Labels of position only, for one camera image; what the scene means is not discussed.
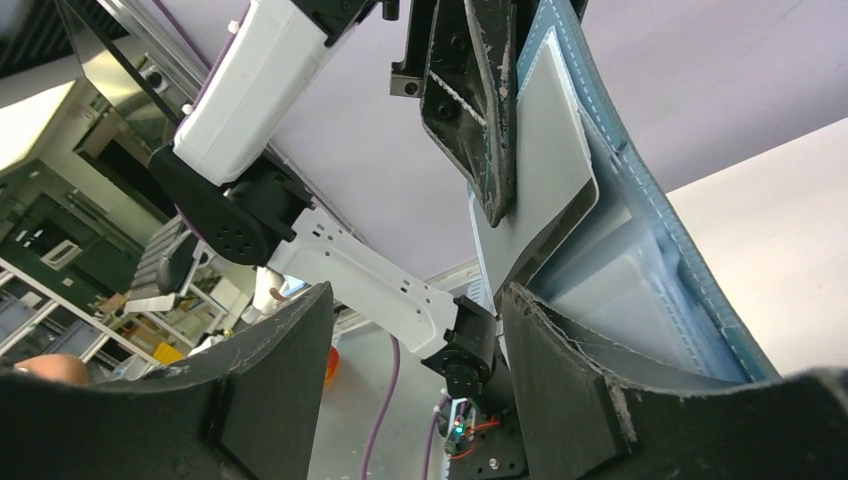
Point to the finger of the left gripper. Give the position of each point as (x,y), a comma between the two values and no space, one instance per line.
(460,63)

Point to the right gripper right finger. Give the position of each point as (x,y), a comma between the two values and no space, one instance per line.
(590,408)

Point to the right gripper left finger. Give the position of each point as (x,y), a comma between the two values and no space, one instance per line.
(245,408)

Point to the grey card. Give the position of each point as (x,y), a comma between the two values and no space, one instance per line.
(556,185)

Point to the blue card holder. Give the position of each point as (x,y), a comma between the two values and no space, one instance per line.
(630,271)

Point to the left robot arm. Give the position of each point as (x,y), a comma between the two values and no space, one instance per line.
(254,212)

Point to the orange drink bottle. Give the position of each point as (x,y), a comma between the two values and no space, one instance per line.
(333,363)

